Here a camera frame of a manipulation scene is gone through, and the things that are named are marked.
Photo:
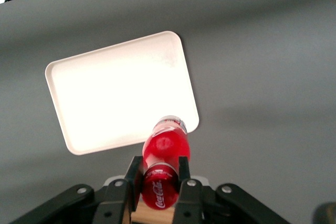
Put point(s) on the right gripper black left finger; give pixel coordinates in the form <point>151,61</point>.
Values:
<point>113,203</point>

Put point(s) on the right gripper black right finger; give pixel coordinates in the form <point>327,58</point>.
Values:
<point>187,200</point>

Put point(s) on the red coke bottle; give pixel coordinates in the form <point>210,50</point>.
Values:
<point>165,148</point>

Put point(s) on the cream plastic tray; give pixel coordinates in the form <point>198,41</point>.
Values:
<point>110,90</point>

